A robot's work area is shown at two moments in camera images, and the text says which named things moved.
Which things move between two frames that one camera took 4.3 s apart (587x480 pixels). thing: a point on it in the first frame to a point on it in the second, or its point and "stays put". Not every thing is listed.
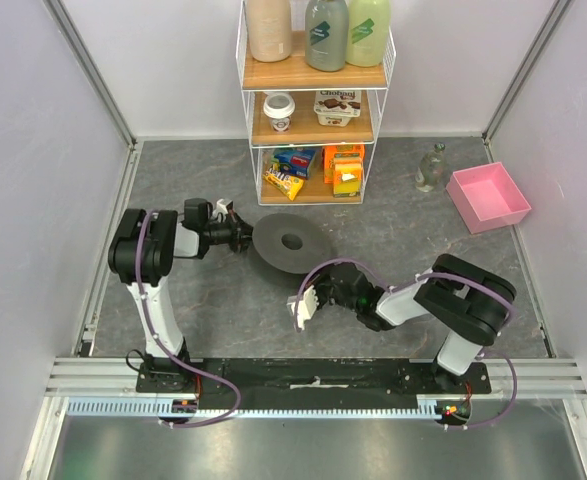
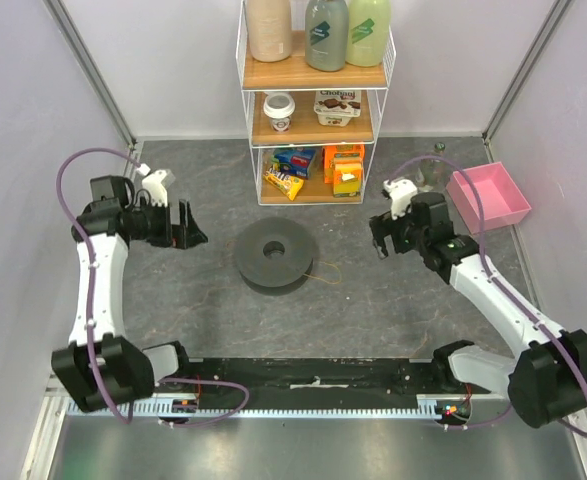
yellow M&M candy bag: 289,185 stays put
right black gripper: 324,288 to 388,233
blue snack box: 295,162 stays put
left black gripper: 241,232 to 182,236
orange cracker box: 328,158 stays put
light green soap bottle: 368,32 stays put
